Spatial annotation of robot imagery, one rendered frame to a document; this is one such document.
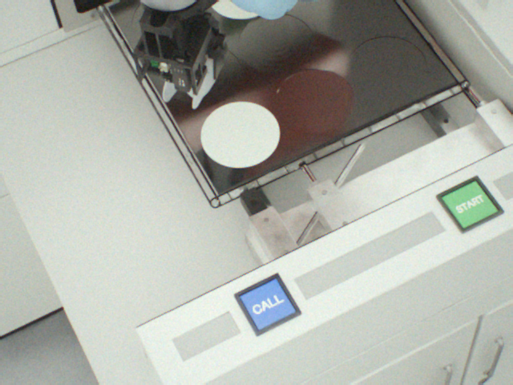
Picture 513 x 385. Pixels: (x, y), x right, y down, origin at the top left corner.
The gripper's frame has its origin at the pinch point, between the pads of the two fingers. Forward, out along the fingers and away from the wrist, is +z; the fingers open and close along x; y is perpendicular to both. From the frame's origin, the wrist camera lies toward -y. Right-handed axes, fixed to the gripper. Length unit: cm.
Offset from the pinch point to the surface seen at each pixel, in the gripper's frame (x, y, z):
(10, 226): -40, 1, 54
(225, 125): 3.1, 0.0, 7.3
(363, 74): 17.8, -12.8, 7.4
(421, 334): 33.5, 15.2, 19.7
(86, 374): -31, 9, 97
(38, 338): -44, 5, 97
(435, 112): 27.8, -12.9, 12.2
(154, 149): -7.3, 1.5, 15.3
